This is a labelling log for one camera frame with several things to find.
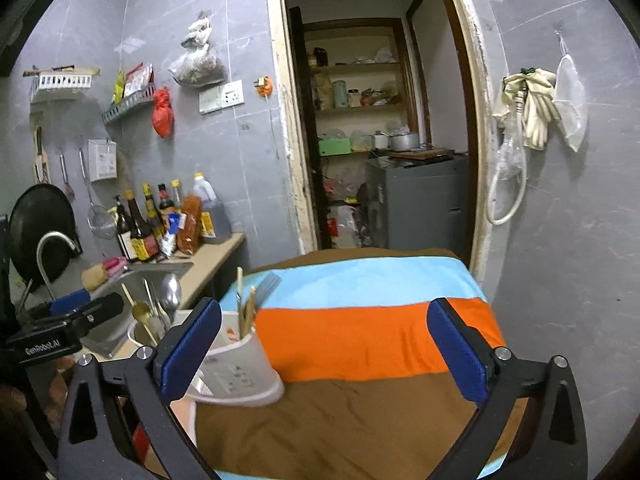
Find left hand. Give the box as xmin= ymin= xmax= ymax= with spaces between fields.
xmin=1 ymin=356 xmax=74 ymax=419

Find white plastic utensil holder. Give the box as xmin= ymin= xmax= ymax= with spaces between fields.
xmin=153 ymin=304 xmax=284 ymax=408

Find light wooden chopstick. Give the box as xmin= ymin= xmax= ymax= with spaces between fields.
xmin=235 ymin=266 xmax=244 ymax=340

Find white wall box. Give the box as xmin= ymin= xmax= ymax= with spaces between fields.
xmin=87 ymin=140 xmax=117 ymax=182

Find hanging clear bag of goods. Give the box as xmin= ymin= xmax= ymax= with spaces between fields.
xmin=168 ymin=11 xmax=226 ymax=88

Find silver spoon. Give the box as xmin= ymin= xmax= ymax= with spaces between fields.
xmin=157 ymin=274 xmax=182 ymax=322

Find white wall socket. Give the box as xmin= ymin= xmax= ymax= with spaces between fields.
xmin=198 ymin=80 xmax=245 ymax=115

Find silver butter knife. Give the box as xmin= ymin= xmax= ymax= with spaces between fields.
xmin=142 ymin=278 xmax=166 ymax=334

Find gold spoon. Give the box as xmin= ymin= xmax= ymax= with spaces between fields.
xmin=120 ymin=284 xmax=158 ymax=346

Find white mesh bag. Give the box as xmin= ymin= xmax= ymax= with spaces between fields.
xmin=553 ymin=30 xmax=588 ymax=153

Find tan wooden chopstick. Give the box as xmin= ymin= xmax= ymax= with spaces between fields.
xmin=241 ymin=286 xmax=257 ymax=338

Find stainless steel sink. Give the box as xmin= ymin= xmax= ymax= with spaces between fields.
xmin=82 ymin=262 xmax=193 ymax=358

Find orange wall hook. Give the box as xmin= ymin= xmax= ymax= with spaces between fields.
xmin=254 ymin=76 xmax=273 ymax=100

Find black wok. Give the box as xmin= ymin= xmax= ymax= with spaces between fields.
xmin=9 ymin=183 xmax=82 ymax=288

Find metal pot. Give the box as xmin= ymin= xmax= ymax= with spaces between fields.
xmin=390 ymin=131 xmax=420 ymax=152

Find silver fork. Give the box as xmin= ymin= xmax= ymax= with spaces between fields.
xmin=256 ymin=271 xmax=282 ymax=297

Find green box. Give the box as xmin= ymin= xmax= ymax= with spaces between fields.
xmin=319 ymin=138 xmax=352 ymax=157

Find grey cabinet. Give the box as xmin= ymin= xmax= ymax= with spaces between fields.
xmin=366 ymin=155 xmax=469 ymax=257

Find white hose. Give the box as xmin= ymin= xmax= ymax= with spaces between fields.
xmin=485 ymin=89 xmax=530 ymax=227

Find white wall basket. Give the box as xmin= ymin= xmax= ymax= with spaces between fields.
xmin=22 ymin=65 xmax=101 ymax=91

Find cream rubber gloves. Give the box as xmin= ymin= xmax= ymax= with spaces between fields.
xmin=492 ymin=67 xmax=560 ymax=151

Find dark soy sauce bottle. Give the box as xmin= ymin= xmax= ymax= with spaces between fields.
xmin=125 ymin=190 xmax=160 ymax=262

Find chrome faucet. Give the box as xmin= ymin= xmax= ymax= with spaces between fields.
xmin=36 ymin=231 xmax=78 ymax=300

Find hanging mesh strainer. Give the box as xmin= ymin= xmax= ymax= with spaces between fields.
xmin=78 ymin=148 xmax=117 ymax=240

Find grey wall rack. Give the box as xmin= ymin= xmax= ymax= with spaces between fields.
xmin=101 ymin=82 xmax=156 ymax=125

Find red plastic bag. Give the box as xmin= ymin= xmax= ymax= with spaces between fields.
xmin=152 ymin=87 xmax=174 ymax=139

